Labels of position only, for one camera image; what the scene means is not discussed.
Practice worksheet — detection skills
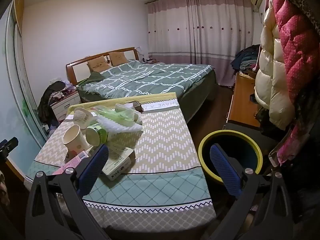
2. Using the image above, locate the green paper cup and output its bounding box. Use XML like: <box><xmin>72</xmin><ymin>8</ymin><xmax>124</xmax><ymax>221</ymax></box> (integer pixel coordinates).
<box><xmin>86</xmin><ymin>122</ymin><xmax>110</xmax><ymax>147</ymax></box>

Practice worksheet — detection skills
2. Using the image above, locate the red puffer jacket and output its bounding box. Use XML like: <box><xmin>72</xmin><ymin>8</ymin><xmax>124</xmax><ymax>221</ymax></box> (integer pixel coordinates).
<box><xmin>269</xmin><ymin>0</ymin><xmax>320</xmax><ymax>165</ymax></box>

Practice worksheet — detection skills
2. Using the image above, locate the white nightstand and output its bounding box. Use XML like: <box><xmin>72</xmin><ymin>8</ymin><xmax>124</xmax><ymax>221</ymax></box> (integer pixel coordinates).
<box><xmin>51</xmin><ymin>91</ymin><xmax>81</xmax><ymax>124</ymax></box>

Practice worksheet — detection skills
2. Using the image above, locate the green plaid duvet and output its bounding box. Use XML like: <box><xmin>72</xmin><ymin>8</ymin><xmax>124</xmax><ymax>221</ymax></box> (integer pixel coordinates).
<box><xmin>77</xmin><ymin>60</ymin><xmax>215</xmax><ymax>99</ymax></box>

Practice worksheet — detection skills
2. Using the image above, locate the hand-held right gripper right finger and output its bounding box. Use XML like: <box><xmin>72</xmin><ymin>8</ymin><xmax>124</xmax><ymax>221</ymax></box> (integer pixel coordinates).
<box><xmin>209</xmin><ymin>144</ymin><xmax>298</xmax><ymax>240</ymax></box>

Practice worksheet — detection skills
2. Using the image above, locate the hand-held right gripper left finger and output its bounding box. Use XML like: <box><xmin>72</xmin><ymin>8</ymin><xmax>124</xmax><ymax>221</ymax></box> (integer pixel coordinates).
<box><xmin>25</xmin><ymin>144</ymin><xmax>110</xmax><ymax>240</ymax></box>

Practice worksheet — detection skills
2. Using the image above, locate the white paper cup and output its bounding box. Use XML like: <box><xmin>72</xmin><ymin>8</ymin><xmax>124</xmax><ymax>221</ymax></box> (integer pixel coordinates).
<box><xmin>62</xmin><ymin>124</ymin><xmax>90</xmax><ymax>153</ymax></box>
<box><xmin>73</xmin><ymin>107</ymin><xmax>94</xmax><ymax>127</ymax></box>

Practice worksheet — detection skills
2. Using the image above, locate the wardrobe sliding door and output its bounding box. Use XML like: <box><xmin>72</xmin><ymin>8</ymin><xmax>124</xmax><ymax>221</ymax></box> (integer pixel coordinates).
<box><xmin>0</xmin><ymin>0</ymin><xmax>50</xmax><ymax>170</ymax></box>

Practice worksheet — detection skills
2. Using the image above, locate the wooden bed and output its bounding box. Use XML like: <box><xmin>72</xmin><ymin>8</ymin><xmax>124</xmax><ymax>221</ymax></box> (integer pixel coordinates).
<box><xmin>66</xmin><ymin>47</ymin><xmax>217</xmax><ymax>123</ymax></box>

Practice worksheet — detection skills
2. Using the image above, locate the pink and white curtain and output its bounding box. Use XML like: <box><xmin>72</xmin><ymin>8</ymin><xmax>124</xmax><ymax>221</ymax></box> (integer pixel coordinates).
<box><xmin>145</xmin><ymin>0</ymin><xmax>260</xmax><ymax>85</ymax></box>

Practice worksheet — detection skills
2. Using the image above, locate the beige cardboard box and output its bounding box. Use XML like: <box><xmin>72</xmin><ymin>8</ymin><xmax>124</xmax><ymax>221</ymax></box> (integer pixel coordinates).
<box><xmin>101</xmin><ymin>142</ymin><xmax>135</xmax><ymax>182</ymax></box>

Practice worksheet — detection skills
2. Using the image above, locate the dark patterned garment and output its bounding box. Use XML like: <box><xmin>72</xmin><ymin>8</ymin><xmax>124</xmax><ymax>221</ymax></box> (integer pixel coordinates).
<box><xmin>282</xmin><ymin>0</ymin><xmax>320</xmax><ymax>30</ymax></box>

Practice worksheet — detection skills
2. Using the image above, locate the yellow-rimmed trash bin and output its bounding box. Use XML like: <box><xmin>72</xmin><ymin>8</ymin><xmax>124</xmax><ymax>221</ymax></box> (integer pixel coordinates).
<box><xmin>198</xmin><ymin>129</ymin><xmax>263</xmax><ymax>187</ymax></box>

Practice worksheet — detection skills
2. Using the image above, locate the pile of dark clothes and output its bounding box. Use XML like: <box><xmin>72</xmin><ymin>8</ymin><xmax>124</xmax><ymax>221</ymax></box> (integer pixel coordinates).
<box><xmin>37</xmin><ymin>81</ymin><xmax>80</xmax><ymax>133</ymax></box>

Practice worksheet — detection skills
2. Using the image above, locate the heap of folded clothes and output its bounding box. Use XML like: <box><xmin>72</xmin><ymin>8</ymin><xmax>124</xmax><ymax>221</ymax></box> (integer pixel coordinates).
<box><xmin>230</xmin><ymin>44</ymin><xmax>262</xmax><ymax>72</ymax></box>

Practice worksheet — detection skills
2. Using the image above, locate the green plastic bag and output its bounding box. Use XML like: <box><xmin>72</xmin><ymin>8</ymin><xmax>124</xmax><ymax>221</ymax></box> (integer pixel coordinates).
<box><xmin>96</xmin><ymin>103</ymin><xmax>143</xmax><ymax>125</ymax></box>

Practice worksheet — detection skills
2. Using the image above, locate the pink packet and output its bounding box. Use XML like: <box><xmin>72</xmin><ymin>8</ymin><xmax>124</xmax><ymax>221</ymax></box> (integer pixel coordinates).
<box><xmin>51</xmin><ymin>150</ymin><xmax>93</xmax><ymax>175</ymax></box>

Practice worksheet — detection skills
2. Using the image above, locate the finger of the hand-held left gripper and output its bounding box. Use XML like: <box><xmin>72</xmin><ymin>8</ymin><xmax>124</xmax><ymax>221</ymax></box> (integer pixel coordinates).
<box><xmin>0</xmin><ymin>137</ymin><xmax>19</xmax><ymax>157</ymax></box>

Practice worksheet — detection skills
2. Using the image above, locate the cream puffer jacket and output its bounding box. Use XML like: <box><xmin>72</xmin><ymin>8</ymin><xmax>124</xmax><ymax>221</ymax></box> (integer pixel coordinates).
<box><xmin>254</xmin><ymin>5</ymin><xmax>295</xmax><ymax>130</ymax></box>

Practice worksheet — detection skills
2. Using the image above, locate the wooden desk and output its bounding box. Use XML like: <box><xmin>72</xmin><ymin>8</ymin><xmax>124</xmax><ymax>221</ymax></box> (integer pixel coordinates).
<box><xmin>226</xmin><ymin>71</ymin><xmax>263</xmax><ymax>130</ymax></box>

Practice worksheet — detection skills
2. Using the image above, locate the patterned tablecloth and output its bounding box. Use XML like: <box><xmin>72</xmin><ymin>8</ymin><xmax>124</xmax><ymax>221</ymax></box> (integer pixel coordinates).
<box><xmin>25</xmin><ymin>92</ymin><xmax>217</xmax><ymax>233</ymax></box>

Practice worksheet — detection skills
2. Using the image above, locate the dark green cloth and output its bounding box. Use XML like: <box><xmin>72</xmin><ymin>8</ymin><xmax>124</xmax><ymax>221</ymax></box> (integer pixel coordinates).
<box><xmin>86</xmin><ymin>71</ymin><xmax>105</xmax><ymax>83</ymax></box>

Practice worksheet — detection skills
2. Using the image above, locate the brown cat pillow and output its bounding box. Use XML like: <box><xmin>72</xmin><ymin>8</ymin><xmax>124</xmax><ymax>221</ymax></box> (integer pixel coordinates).
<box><xmin>109</xmin><ymin>52</ymin><xmax>129</xmax><ymax>65</ymax></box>
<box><xmin>87</xmin><ymin>56</ymin><xmax>112</xmax><ymax>72</ymax></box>

